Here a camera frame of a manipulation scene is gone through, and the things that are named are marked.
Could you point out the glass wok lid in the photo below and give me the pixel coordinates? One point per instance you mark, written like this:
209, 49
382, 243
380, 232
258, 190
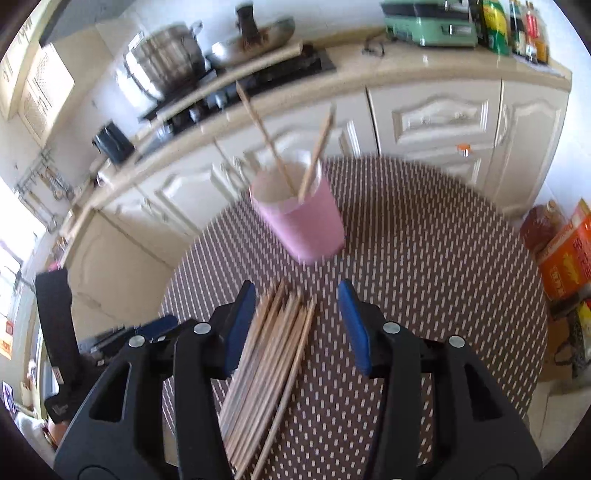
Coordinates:
247, 21

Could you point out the cream lattice corner wall cabinet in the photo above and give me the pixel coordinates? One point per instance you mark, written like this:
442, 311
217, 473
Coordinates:
46, 92

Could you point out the green and yellow bottle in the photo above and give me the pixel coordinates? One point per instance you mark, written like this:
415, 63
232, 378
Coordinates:
496, 27

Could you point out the metal wall rail rack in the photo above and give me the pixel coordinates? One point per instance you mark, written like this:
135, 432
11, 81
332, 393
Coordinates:
41, 184

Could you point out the beige stone slab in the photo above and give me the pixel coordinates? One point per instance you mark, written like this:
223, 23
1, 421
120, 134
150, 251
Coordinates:
258, 57

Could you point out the brown polka dot tablecloth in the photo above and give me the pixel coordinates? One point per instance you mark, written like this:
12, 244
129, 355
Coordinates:
415, 254

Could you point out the cream base kitchen cabinet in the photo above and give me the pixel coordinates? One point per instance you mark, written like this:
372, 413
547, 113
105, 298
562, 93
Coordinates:
429, 120

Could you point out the dark speckled bag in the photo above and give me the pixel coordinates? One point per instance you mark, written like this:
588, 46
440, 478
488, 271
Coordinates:
579, 341

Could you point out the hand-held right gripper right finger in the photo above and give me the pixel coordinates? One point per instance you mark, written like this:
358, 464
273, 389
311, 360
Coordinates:
353, 323

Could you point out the light brown wooden chopstick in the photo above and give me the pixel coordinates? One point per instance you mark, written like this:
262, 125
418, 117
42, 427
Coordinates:
266, 138
317, 152

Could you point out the pile of wooden chopsticks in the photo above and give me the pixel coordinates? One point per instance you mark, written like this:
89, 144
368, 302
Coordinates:
268, 369

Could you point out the dark olive oil bottle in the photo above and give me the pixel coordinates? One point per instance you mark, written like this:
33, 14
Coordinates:
475, 21

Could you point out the pink cup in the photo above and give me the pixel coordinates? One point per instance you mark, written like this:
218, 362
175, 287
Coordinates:
304, 221

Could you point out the sauce bottle red label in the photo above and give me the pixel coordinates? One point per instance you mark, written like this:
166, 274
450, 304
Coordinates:
531, 34

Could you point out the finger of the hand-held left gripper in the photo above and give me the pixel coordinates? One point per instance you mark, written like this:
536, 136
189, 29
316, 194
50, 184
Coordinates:
159, 325

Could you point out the orange drawer tag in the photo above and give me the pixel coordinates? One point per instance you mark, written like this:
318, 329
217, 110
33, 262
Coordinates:
463, 149

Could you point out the dark blue kettle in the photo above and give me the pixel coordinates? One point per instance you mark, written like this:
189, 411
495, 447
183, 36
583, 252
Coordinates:
113, 143

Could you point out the stainless steel steamer pot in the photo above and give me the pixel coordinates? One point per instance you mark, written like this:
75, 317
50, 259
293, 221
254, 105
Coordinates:
166, 64

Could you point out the black gas hob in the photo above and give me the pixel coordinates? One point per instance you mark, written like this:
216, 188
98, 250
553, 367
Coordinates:
318, 62

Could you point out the dark sauce bottle green label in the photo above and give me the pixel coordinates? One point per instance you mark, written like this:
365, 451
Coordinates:
517, 30

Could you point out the small amber bottle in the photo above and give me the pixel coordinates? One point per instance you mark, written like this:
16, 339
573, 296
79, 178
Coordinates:
542, 46

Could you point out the large cooking oil bottle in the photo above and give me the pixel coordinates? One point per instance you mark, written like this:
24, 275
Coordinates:
540, 228

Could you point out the green electric cooker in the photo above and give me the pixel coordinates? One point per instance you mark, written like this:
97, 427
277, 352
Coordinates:
429, 30

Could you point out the steel wok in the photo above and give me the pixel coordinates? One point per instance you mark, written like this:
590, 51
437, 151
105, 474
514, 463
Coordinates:
240, 55

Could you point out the cream upper wall cabinet row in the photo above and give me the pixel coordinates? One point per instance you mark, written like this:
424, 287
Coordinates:
18, 50

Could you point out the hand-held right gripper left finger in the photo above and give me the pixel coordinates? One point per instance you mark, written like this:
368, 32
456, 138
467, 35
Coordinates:
242, 323

